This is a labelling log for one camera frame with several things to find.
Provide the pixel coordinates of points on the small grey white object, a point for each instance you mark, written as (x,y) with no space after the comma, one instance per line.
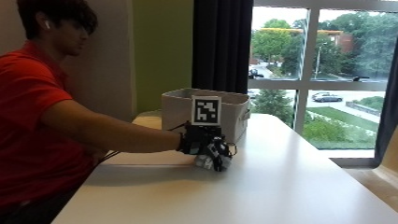
(202,161)

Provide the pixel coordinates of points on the white marker cube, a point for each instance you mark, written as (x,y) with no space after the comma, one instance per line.
(205,111)

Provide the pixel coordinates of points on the white fabric basket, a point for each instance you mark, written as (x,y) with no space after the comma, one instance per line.
(178,109)

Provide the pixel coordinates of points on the grey car outside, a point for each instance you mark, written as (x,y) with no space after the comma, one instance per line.
(326,98)

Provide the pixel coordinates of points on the dark wide curtain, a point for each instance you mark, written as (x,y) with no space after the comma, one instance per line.
(221,43)

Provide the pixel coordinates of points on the dark narrow curtain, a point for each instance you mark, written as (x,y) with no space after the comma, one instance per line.
(387,109)

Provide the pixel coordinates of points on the the person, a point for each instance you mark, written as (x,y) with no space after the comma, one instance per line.
(28,109)

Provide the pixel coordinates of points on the white earbud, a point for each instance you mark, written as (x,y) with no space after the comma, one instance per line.
(47,24)

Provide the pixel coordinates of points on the white window frame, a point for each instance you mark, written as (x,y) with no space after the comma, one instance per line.
(306,84)

